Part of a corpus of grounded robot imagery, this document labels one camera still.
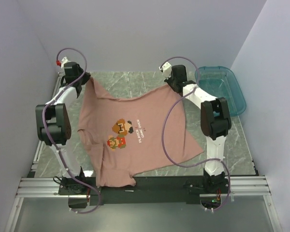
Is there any teal plastic basin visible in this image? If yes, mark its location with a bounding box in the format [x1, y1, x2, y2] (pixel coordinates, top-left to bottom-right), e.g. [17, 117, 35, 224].
[195, 66, 247, 116]

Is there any pink printed t shirt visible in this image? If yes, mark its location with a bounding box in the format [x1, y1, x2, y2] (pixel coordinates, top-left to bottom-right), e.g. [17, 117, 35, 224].
[78, 79, 203, 187]

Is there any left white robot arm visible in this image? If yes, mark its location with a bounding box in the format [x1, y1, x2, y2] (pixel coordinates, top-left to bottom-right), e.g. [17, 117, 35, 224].
[35, 58, 90, 195]

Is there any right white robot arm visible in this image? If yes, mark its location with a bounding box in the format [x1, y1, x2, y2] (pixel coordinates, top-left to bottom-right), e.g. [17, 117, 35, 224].
[160, 62, 232, 193]

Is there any black base beam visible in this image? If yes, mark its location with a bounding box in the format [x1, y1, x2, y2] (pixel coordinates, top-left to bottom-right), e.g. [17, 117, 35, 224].
[58, 176, 230, 209]

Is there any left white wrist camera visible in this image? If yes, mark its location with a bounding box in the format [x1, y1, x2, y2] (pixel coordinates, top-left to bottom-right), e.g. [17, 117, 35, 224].
[56, 56, 70, 69]

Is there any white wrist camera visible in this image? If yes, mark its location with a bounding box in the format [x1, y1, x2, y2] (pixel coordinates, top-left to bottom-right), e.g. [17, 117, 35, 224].
[56, 56, 70, 69]
[159, 62, 172, 79]

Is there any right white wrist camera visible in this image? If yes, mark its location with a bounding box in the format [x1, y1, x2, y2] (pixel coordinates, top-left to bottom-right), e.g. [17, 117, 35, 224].
[159, 62, 172, 79]

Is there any aluminium frame rail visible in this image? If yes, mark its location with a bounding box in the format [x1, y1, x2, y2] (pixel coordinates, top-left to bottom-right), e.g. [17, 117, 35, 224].
[16, 176, 271, 198]

